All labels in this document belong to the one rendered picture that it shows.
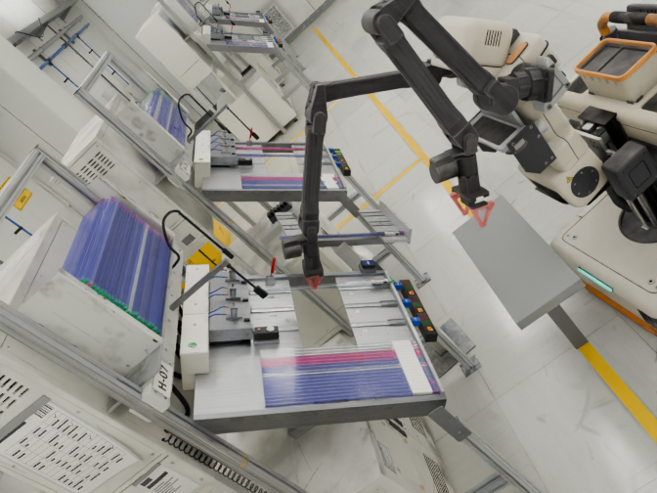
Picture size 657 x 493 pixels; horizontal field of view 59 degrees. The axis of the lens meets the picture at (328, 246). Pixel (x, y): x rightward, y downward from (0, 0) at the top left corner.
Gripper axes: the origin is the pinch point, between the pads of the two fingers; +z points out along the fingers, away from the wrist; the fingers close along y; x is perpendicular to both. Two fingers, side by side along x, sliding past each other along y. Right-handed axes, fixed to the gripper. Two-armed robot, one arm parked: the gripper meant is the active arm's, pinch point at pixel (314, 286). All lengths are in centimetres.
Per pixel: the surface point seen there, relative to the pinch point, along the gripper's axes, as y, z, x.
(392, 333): 27.2, 4.6, 21.7
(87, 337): 49, -29, -64
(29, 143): -276, 23, -175
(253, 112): -440, 71, -1
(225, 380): 44, -2, -33
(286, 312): 12.4, 0.4, -11.7
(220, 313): 18.9, -8.4, -33.2
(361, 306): 11.4, 3.8, 14.7
